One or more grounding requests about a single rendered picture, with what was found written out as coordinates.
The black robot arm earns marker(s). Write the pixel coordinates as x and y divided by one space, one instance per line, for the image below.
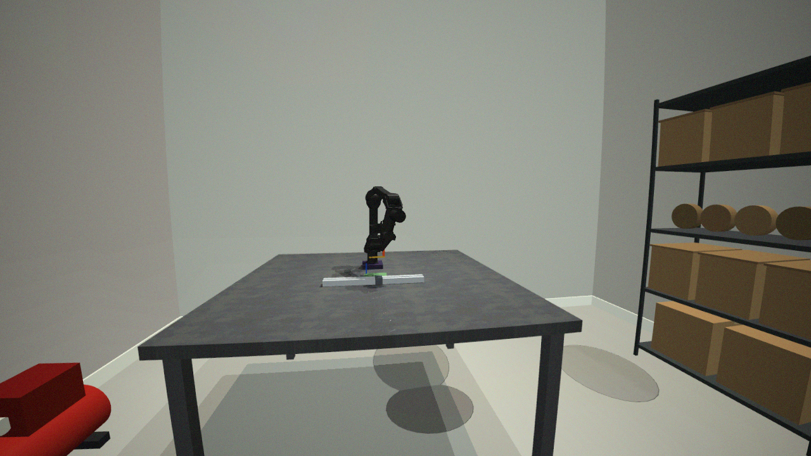
393 212

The light grey metal rail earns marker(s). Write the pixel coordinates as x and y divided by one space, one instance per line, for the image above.
376 280

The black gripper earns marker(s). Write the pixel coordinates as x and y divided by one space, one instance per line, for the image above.
387 235

